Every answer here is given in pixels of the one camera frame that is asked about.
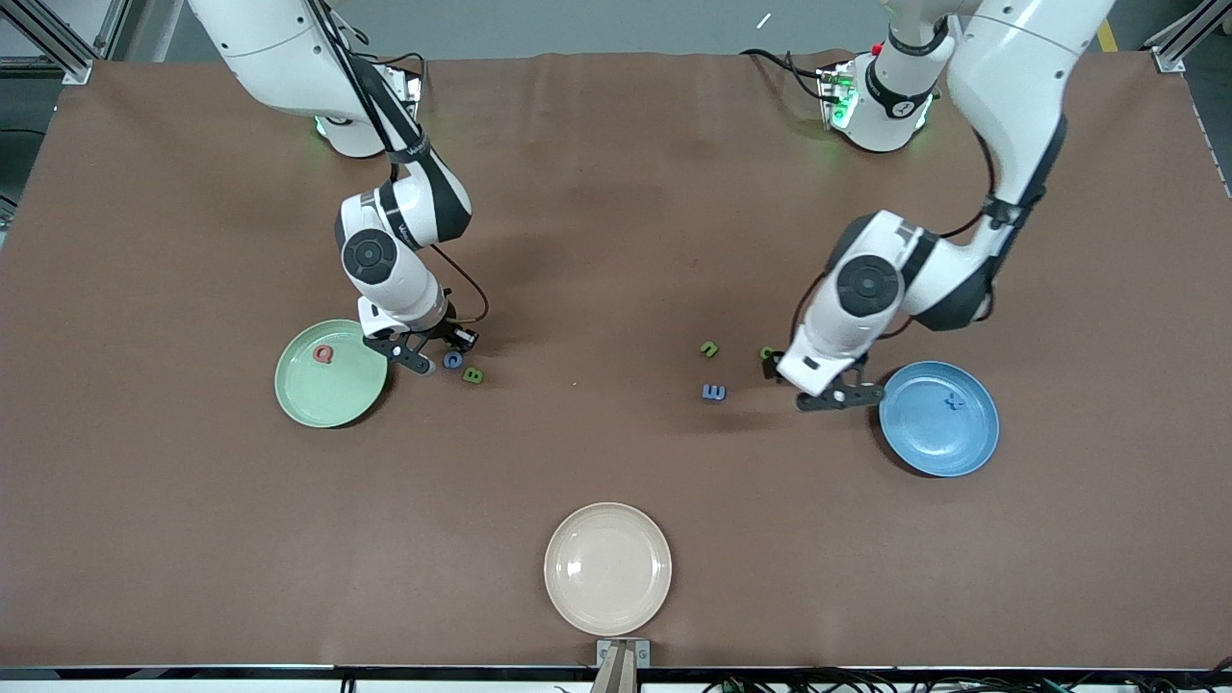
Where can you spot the beige plate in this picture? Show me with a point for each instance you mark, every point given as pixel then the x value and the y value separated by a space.
pixel 607 569

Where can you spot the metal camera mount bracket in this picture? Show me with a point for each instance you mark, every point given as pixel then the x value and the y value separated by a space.
pixel 621 664

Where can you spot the pink capital letter Q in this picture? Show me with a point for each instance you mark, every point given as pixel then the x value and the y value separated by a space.
pixel 318 355

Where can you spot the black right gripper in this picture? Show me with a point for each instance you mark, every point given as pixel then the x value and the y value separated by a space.
pixel 445 331

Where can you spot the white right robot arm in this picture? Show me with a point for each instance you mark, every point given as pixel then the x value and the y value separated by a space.
pixel 289 48

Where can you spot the blue lowercase letter x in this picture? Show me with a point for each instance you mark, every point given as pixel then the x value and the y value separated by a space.
pixel 954 402

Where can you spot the blue lowercase letter m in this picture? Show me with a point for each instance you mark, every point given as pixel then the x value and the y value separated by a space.
pixel 713 393

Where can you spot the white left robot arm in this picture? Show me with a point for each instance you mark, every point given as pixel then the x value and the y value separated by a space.
pixel 1020 87

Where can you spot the blue plate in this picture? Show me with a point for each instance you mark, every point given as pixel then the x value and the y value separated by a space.
pixel 934 433

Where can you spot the brown table mat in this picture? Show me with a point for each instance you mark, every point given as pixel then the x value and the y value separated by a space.
pixel 616 241

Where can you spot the light green plate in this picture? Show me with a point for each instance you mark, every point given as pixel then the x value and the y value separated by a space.
pixel 327 395

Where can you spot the aluminium frame profile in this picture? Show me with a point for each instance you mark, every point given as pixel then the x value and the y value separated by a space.
pixel 58 48
pixel 1179 48

